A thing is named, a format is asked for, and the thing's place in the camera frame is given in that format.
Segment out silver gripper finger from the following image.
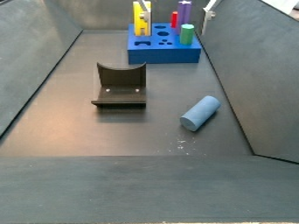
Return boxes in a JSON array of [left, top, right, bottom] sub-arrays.
[[138, 0, 153, 33], [201, 0, 221, 34]]

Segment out light blue oval cylinder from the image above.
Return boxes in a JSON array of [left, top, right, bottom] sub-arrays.
[[181, 95, 221, 131]]

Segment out black curved fixture stand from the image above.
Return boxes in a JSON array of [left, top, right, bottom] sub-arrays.
[[91, 64, 147, 107]]

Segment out yellow notched block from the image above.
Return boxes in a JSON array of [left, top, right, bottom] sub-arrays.
[[134, 0, 153, 36]]

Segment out purple star peg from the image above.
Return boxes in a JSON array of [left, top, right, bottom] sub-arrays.
[[177, 0, 193, 33]]

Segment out red peg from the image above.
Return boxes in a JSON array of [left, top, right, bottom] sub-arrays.
[[172, 11, 178, 28]]

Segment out green hexagonal peg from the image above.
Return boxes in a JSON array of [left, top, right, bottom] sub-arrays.
[[181, 24, 194, 46]]

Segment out blue foam shape-sorter block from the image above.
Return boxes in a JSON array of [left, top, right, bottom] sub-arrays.
[[127, 23, 202, 64]]

